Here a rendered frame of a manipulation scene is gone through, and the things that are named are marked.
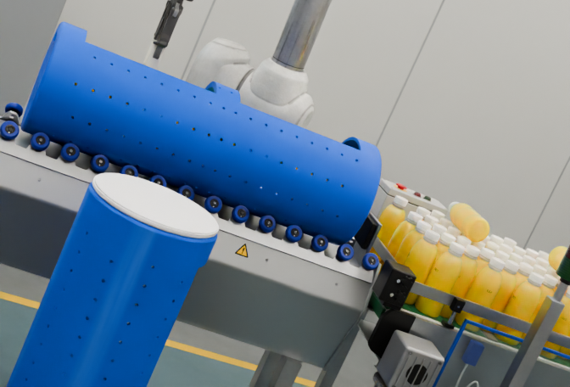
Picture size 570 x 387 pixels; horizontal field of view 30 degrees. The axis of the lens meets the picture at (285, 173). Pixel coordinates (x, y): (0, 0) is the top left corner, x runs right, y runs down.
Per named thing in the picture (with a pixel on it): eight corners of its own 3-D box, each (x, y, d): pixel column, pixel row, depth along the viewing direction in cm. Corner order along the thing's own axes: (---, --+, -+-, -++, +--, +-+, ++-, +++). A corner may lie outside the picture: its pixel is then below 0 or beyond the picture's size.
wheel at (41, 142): (33, 131, 254) (34, 128, 252) (51, 137, 255) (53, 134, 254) (27, 148, 252) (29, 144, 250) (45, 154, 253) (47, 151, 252)
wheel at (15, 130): (2, 120, 252) (3, 116, 250) (20, 126, 253) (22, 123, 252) (-3, 136, 250) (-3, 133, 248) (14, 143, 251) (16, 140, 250)
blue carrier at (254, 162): (21, 115, 275) (61, 13, 269) (322, 226, 299) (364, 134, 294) (17, 143, 248) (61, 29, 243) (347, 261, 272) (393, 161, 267)
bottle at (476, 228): (461, 227, 287) (440, 205, 304) (472, 248, 289) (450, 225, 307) (483, 214, 287) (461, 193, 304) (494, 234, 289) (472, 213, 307)
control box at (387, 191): (367, 207, 322) (381, 176, 320) (424, 228, 328) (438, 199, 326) (376, 218, 313) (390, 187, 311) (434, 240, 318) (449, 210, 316)
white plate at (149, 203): (158, 232, 200) (155, 238, 201) (244, 235, 223) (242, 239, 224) (67, 167, 215) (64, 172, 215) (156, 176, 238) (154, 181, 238)
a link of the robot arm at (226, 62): (191, 94, 336) (217, 30, 331) (241, 119, 331) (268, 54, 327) (170, 96, 320) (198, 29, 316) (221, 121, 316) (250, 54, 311)
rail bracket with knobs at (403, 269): (366, 290, 275) (383, 255, 273) (391, 299, 277) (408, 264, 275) (377, 305, 266) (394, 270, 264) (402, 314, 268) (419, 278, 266)
